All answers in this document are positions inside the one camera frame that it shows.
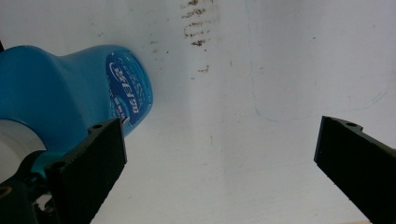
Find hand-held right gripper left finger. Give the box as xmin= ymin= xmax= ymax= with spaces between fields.
xmin=46 ymin=117 xmax=128 ymax=224

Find blue detergent bottle white cap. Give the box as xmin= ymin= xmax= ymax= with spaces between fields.
xmin=0 ymin=45 xmax=154 ymax=185

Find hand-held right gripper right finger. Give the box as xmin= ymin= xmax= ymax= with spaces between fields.
xmin=313 ymin=115 xmax=396 ymax=224

